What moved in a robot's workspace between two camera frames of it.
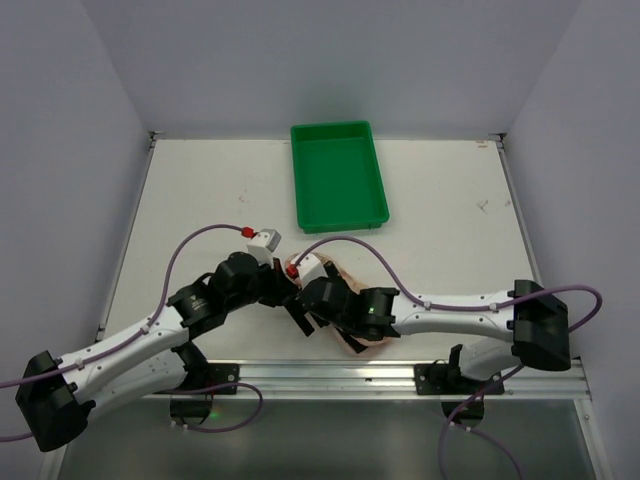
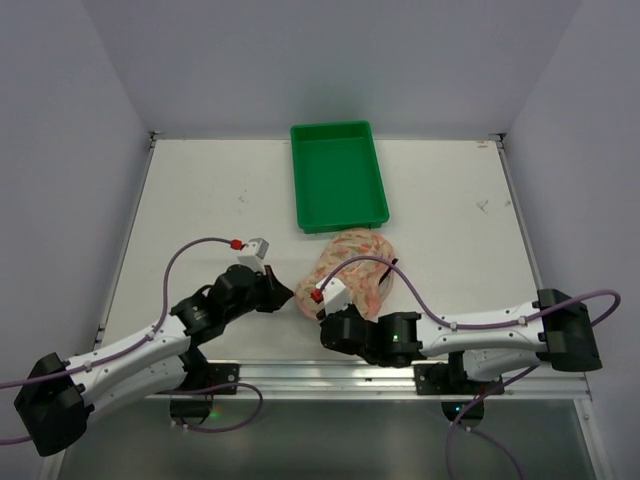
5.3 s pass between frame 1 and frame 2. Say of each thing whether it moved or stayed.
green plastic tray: stayed
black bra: moved
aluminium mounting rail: stayed
